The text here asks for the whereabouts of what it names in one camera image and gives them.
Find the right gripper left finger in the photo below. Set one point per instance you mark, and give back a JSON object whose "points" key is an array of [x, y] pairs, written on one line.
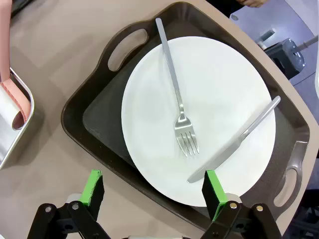
{"points": [[93, 194]]}

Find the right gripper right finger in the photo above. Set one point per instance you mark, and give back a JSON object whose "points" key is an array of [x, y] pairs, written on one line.
{"points": [[214, 196]]}

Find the silver metal table knife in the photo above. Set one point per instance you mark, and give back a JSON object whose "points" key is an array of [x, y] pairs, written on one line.
{"points": [[224, 152]]}

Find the silver metal fork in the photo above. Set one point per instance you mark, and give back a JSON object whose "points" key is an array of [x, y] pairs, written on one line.
{"points": [[183, 124]]}

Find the dark brown serving tray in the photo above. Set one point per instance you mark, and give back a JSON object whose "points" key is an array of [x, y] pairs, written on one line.
{"points": [[74, 107]]}

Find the white round dinner plate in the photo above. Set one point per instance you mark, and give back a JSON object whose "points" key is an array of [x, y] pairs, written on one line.
{"points": [[149, 112]]}

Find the pink lint roller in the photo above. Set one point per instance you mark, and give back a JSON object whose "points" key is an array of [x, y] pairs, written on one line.
{"points": [[5, 37]]}

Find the black device on floor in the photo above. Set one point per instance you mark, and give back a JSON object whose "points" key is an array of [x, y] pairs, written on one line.
{"points": [[286, 57]]}

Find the yellow hoodie person left hand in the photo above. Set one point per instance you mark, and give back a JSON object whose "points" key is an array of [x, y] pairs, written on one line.
{"points": [[253, 2]]}

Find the rectangular metal container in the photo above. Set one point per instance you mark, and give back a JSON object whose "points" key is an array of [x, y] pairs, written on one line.
{"points": [[15, 147]]}

